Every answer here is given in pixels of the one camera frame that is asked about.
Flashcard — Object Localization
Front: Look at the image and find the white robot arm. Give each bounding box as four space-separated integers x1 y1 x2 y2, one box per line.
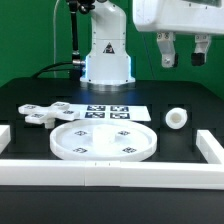
80 0 224 91

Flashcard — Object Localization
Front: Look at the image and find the white U-shaped fence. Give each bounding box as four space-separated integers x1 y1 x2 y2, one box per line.
0 130 224 190

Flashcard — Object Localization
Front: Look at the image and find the black cable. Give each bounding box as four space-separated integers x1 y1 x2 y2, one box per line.
31 59 85 79

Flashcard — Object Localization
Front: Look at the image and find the black camera pole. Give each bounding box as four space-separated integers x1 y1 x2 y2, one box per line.
66 0 95 80

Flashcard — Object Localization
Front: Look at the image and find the white cross-shaped table base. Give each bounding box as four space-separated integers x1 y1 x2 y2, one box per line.
18 102 80 129

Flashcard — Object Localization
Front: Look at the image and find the white round table top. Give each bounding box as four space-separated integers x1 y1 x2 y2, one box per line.
50 120 157 162

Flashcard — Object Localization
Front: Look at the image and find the white marker sheet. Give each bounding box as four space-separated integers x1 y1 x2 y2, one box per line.
68 104 151 121

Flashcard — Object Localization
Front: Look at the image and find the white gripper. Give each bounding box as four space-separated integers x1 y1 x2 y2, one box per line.
132 0 224 68

